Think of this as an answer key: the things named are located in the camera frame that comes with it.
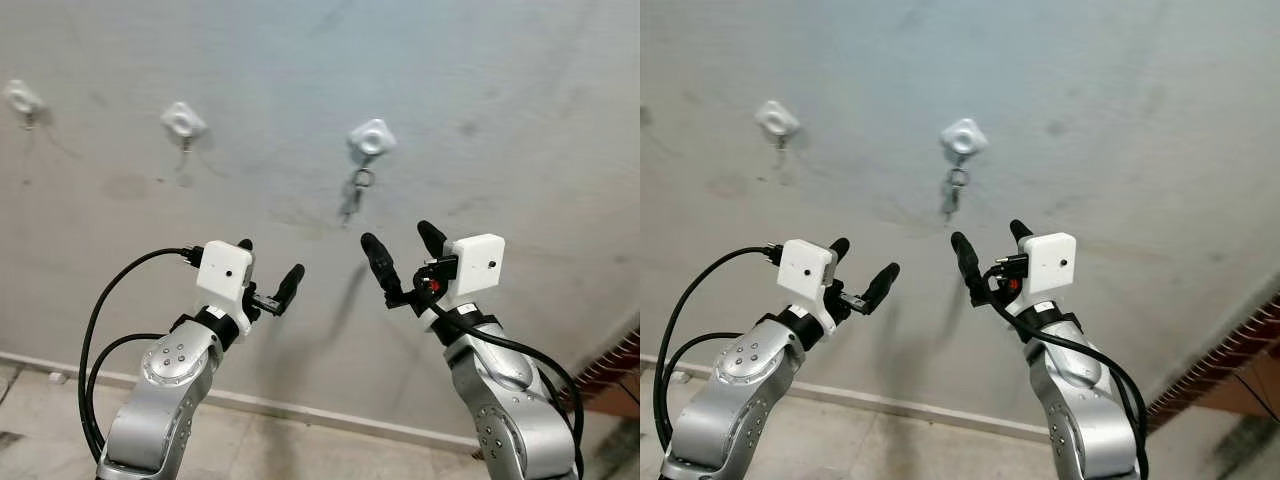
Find hanging key bunch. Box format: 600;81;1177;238
940;166;971;223
340;168;377;223

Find white skirting board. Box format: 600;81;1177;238
640;355;1051;443
0;350;481;453

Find dark red brick tile column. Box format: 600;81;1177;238
1145;290;1280;431
575;330;641;406

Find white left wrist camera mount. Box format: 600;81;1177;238
777;240;839;336
195;240;256;336

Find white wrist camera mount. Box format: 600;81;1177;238
195;240;256;336
1018;232;1078;326
777;240;839;336
425;234;506;326

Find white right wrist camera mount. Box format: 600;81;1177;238
1018;232;1078;326
425;234;506;326

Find white wall hook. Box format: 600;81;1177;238
940;117;990;176
160;101;209;153
347;118;397;177
2;79;46;129
755;99;801;149

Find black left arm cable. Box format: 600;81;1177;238
86;333;166;451
80;247;206;461
653;245;786;456
660;332;743;441

